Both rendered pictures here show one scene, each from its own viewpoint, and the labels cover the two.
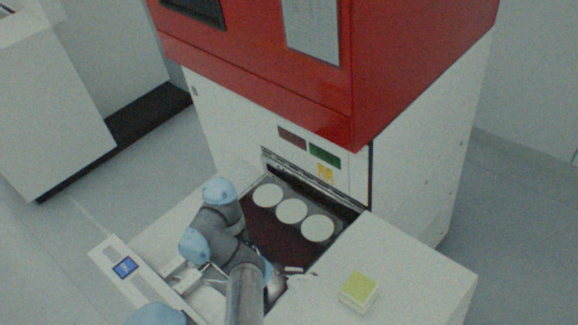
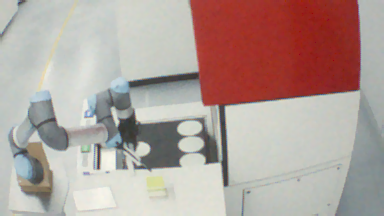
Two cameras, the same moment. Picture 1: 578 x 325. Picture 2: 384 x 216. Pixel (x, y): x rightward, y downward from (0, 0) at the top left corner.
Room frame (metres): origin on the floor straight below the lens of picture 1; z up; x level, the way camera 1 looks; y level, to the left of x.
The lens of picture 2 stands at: (-0.43, -1.19, 2.36)
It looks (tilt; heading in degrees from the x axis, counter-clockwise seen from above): 36 degrees down; 42
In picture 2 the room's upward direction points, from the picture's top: 7 degrees counter-clockwise
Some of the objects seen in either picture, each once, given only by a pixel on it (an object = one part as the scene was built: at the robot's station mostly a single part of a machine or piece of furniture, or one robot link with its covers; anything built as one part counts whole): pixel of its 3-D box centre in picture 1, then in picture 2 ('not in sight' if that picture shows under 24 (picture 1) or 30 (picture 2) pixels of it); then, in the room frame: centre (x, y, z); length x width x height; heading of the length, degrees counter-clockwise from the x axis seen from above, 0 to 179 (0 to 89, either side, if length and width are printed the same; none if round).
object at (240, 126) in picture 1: (268, 139); (214, 89); (1.12, 0.06, 1.02); 0.82 x 0.03 x 0.40; 41
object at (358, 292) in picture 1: (358, 292); (156, 187); (0.53, -0.11, 1.00); 0.07 x 0.07 x 0.07; 45
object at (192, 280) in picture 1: (189, 283); not in sight; (0.70, 0.35, 0.89); 0.08 x 0.03 x 0.03; 131
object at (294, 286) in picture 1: (299, 281); (133, 162); (0.57, 0.03, 1.03); 0.06 x 0.04 x 0.13; 131
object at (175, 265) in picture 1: (172, 267); not in sight; (0.76, 0.40, 0.89); 0.08 x 0.03 x 0.03; 131
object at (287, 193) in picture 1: (268, 233); (164, 147); (0.83, 0.11, 0.90); 0.34 x 0.34 x 0.01; 41
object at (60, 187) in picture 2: not in sight; (40, 193); (0.20, 0.54, 0.75); 0.45 x 0.44 x 0.13; 134
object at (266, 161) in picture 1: (309, 190); (216, 139); (0.98, -0.04, 0.89); 0.44 x 0.02 x 0.10; 41
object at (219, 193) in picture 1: (221, 202); (120, 93); (0.71, 0.18, 1.21); 0.09 x 0.08 x 0.11; 153
